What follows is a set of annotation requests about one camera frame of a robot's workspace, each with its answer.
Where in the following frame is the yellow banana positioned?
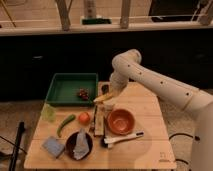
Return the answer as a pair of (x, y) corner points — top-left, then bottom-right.
(93, 93), (113, 103)

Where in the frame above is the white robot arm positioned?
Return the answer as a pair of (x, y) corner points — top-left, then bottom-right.
(110, 49), (213, 171)

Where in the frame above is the white paper cup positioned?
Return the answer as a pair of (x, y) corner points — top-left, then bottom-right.
(103, 100), (115, 111)

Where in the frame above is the small dark round tin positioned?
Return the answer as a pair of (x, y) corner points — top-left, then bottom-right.
(101, 84), (109, 95)

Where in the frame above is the brown pine cone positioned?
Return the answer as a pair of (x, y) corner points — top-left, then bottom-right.
(77, 89), (89, 100)

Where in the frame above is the wooden block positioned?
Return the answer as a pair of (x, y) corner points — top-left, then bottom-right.
(95, 114), (104, 136)

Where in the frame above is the orange terracotta bowl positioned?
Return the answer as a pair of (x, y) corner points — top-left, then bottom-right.
(107, 109), (135, 135)

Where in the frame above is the dark knife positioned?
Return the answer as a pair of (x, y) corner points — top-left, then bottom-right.
(89, 105), (98, 132)

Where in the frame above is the orange tomato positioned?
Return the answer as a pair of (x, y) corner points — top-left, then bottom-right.
(78, 112), (91, 125)

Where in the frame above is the green plastic tray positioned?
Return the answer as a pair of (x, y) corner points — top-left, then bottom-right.
(45, 73), (98, 106)

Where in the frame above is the wooden table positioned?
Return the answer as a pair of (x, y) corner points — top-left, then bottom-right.
(24, 83), (177, 169)

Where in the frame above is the green pepper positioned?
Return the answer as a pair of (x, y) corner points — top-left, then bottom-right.
(57, 114), (76, 137)

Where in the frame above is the crumpled white cloth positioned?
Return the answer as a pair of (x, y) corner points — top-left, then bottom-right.
(73, 129), (89, 160)

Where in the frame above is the blue sponge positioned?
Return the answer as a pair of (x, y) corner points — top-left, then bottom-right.
(42, 136), (65, 158)

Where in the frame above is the black pole stand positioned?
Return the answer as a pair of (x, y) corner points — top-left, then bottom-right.
(9, 122), (25, 171)

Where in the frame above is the green base white post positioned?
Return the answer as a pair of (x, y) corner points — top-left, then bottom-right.
(82, 0), (111, 25)

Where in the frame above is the black floor cable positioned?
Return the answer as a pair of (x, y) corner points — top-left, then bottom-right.
(168, 132), (201, 171)

